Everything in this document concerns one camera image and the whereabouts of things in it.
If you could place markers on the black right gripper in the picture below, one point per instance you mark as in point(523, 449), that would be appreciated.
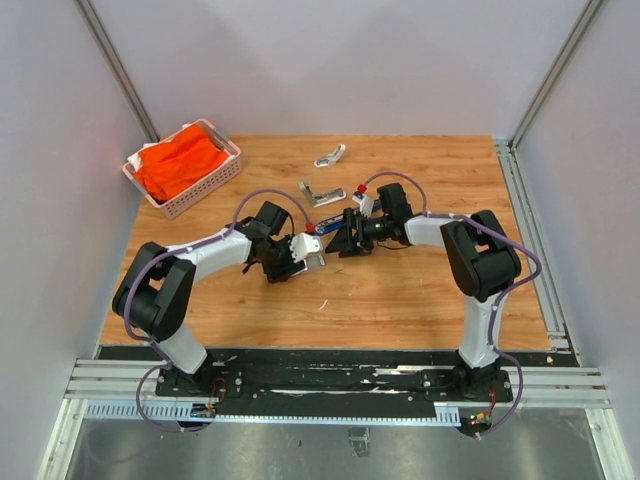
point(344, 243)

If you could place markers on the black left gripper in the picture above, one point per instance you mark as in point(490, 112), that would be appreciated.
point(289, 268)

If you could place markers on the grey white stapler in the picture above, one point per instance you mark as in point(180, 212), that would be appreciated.
point(317, 200)

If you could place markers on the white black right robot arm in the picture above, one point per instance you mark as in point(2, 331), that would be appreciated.
point(482, 262)

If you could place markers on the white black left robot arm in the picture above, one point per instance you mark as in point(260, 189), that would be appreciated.
point(154, 294)

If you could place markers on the pink plastic basket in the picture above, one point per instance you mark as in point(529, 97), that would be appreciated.
point(230, 168)

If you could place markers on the orange cloth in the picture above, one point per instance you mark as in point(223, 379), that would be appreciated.
point(166, 169)

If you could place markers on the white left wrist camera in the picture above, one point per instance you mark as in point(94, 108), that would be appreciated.
point(303, 245)

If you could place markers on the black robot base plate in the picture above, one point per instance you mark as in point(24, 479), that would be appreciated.
point(236, 373)

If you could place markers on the right aluminium frame post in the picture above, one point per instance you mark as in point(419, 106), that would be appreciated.
point(577, 34)

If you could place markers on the aluminium frame post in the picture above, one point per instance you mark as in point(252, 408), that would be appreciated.
point(577, 34)
point(98, 31)

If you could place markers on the grey slotted cable duct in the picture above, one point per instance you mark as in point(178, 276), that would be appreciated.
point(312, 409)

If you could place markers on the left aluminium frame post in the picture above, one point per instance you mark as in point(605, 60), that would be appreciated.
point(98, 31)

